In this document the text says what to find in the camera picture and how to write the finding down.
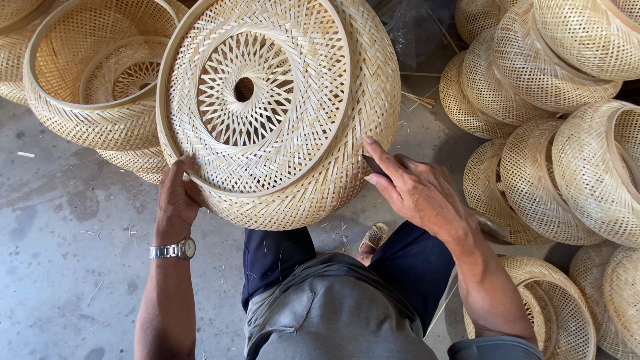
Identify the black plastic bag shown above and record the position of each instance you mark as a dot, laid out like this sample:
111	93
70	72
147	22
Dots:
415	30

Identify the long thin bamboo strip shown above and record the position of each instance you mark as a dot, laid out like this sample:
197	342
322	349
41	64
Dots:
441	311

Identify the person's right hand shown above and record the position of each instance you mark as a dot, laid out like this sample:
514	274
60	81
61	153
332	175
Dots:
420	192

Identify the small bamboo chip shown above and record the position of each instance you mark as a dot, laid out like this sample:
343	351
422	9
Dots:
26	154

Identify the woven sandal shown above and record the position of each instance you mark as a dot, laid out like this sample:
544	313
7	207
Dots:
376	235

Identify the silver wristwatch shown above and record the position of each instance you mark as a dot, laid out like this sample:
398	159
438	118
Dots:
172	250

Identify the person's grey shirt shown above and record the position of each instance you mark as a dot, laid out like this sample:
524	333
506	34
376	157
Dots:
330	320

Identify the bundle of bamboo strips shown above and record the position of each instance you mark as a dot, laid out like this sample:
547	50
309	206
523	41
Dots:
420	99

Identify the large woven bamboo lampshade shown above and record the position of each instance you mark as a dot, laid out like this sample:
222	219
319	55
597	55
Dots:
280	125

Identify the person's left hand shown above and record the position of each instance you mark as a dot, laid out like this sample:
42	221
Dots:
172	200

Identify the person's foot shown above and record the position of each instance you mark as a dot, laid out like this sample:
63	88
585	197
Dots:
366	256

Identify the person's dark blue trousers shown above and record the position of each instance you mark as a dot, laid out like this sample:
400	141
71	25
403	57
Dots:
415	265

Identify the heap of bamboo lampshades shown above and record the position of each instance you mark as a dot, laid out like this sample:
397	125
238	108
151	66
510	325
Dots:
540	165

